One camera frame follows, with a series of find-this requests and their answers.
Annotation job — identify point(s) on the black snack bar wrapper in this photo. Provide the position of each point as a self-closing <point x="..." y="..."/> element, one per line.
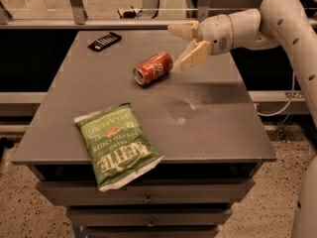
<point x="105" y="42"/>

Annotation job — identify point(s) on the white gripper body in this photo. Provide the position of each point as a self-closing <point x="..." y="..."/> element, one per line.
<point x="216" y="34"/>

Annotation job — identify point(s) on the green jalapeno chips bag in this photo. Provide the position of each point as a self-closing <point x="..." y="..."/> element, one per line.
<point x="119" y="148"/>

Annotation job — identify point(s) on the black white device on floor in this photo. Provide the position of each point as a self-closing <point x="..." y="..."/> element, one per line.
<point x="132" y="13"/>

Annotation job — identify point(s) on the red coke can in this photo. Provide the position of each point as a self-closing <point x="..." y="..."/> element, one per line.
<point x="152" y="68"/>

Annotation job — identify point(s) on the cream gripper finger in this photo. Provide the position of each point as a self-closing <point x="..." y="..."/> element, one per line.
<point x="195" y="53"/>
<point x="186" y="30"/>

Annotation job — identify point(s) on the grey drawer cabinet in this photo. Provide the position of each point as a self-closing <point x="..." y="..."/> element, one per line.
<point x="202" y="121"/>

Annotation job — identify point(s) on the grey metal railing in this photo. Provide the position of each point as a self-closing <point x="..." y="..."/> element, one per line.
<point x="102" y="14"/>

